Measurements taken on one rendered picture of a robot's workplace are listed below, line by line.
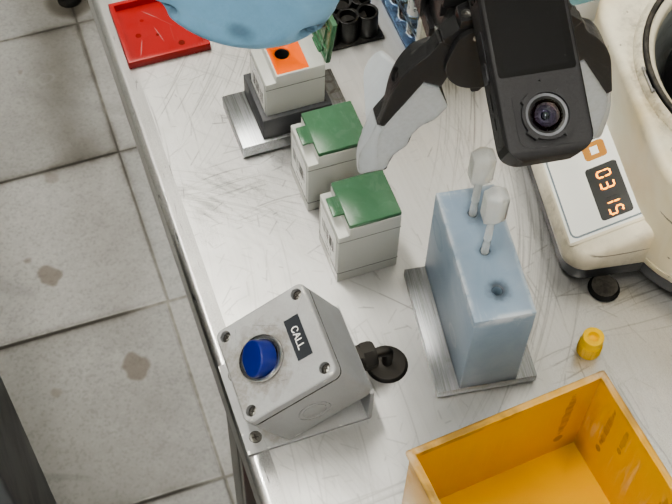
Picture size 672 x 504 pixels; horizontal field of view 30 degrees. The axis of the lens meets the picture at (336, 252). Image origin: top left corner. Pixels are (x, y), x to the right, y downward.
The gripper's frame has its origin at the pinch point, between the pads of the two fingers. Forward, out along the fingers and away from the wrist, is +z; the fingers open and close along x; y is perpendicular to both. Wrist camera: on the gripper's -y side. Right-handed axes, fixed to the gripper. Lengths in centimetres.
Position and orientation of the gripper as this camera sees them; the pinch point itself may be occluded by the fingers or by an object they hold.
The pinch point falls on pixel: (482, 164)
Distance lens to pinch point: 78.0
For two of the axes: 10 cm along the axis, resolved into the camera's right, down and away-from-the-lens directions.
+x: -9.8, 1.5, -1.3
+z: -0.2, 5.4, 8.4
